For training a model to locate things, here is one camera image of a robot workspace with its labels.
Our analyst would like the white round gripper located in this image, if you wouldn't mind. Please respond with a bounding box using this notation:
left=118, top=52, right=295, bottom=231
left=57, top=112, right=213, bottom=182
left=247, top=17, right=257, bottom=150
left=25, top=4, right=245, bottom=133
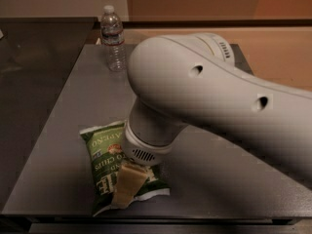
left=112, top=121, right=172, bottom=209

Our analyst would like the green jalapeno chip bag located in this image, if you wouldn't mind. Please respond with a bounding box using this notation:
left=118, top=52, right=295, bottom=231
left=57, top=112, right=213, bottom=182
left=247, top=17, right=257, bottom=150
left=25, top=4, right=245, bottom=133
left=79, top=121, right=170, bottom=216

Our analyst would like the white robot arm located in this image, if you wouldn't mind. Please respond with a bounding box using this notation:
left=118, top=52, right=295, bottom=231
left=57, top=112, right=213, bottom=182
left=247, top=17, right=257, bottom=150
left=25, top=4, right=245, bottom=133
left=122, top=33, right=312, bottom=187

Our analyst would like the clear plastic water bottle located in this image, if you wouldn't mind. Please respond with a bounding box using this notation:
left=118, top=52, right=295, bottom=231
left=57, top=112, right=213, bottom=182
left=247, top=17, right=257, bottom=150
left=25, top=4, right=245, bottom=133
left=100, top=5, right=127, bottom=72

